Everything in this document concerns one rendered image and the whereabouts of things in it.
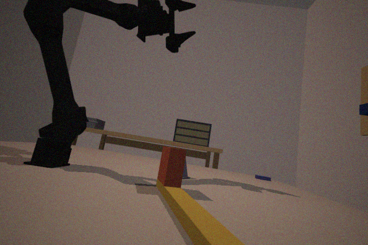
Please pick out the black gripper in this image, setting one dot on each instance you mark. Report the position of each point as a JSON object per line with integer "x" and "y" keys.
{"x": 173, "y": 41}

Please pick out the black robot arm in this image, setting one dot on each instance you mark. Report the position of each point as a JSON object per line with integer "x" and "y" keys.
{"x": 45, "y": 19}

